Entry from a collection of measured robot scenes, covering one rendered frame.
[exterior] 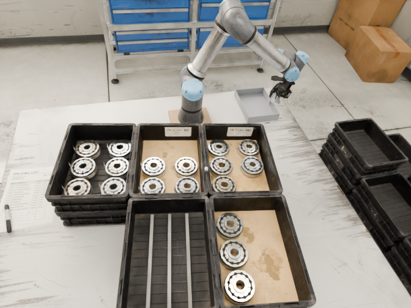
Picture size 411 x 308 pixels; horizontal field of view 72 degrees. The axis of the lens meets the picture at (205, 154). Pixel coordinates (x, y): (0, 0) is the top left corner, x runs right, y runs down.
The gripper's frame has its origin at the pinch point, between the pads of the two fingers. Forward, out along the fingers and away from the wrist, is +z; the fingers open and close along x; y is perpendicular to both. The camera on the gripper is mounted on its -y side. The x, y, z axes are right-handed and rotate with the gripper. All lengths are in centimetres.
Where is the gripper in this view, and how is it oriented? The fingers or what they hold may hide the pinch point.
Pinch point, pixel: (270, 102)
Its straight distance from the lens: 189.0
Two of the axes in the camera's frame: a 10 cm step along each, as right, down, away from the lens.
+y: 3.0, 7.4, -6.1
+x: 8.9, 0.2, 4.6
